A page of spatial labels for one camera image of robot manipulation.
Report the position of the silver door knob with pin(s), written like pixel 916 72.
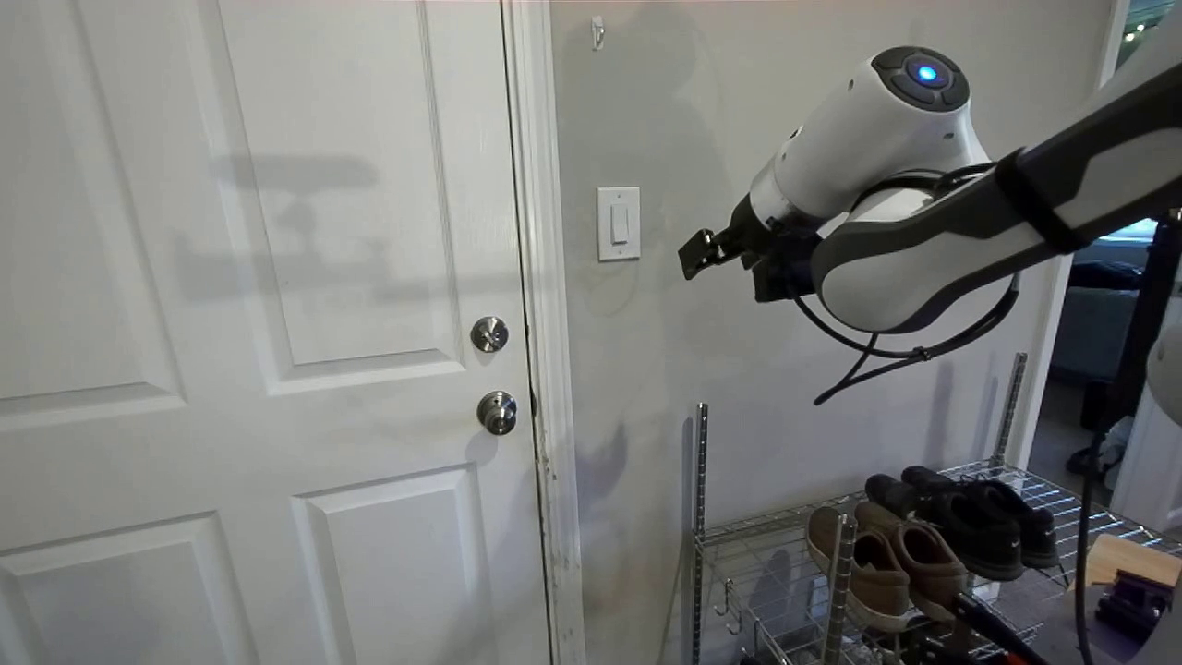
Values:
pixel 495 413

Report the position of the black shoe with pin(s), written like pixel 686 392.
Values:
pixel 968 514
pixel 1034 535

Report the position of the tan shoe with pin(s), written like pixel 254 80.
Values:
pixel 878 588
pixel 925 557

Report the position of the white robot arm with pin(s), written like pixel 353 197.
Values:
pixel 888 209

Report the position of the white front door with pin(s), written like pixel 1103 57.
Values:
pixel 240 249

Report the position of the wooden board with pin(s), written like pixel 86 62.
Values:
pixel 1113 557

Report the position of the white wall light switch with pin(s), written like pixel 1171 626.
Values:
pixel 619 224

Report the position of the metal wire shoe rack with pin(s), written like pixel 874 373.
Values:
pixel 967 612

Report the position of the silver deadbolt lock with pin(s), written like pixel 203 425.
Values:
pixel 490 335

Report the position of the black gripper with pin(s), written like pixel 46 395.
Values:
pixel 777 251

